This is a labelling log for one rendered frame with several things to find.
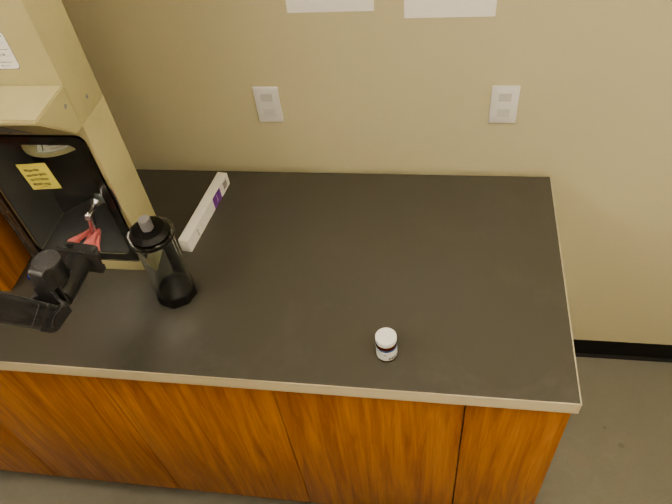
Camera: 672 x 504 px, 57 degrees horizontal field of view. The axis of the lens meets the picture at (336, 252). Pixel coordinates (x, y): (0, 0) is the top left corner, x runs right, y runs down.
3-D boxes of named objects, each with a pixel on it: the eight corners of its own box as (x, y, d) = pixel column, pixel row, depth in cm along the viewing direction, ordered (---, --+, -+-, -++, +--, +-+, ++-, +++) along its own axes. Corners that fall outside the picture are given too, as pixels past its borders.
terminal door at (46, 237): (36, 254, 164) (-47, 133, 134) (144, 259, 159) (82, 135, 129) (35, 257, 164) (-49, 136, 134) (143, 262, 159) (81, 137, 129)
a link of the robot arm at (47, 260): (22, 322, 131) (56, 331, 128) (-3, 288, 122) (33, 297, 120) (56, 280, 138) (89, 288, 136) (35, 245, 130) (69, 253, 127)
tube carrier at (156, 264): (171, 268, 161) (144, 210, 146) (205, 280, 158) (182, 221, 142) (146, 300, 155) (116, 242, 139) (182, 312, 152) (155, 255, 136)
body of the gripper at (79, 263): (56, 242, 138) (41, 267, 133) (100, 248, 138) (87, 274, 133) (64, 261, 143) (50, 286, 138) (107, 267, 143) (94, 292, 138)
